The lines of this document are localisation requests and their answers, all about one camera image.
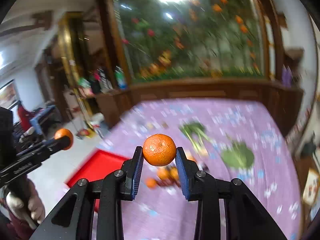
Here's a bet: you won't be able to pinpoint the red tray box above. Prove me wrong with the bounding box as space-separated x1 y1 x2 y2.
65 148 131 213

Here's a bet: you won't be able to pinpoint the green leaf vegetable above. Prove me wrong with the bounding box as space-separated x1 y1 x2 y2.
220 135 254 169

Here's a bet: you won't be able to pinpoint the left hand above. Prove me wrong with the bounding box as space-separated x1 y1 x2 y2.
5 178 46 229

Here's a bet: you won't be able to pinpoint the purple floral tablecloth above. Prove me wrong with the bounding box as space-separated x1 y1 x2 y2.
95 99 301 239

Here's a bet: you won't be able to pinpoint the green plastic bottle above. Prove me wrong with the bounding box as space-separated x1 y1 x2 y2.
115 66 127 89

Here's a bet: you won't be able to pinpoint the dark orange tangerine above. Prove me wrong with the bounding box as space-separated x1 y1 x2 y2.
145 178 158 189

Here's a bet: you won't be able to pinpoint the green bok choy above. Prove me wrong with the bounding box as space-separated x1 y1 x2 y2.
179 121 213 156

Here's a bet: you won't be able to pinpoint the large orange tangerine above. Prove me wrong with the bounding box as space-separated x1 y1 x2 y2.
157 167 171 181

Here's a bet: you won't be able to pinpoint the purple bottles on shelf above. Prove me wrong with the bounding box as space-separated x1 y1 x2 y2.
281 66 292 87

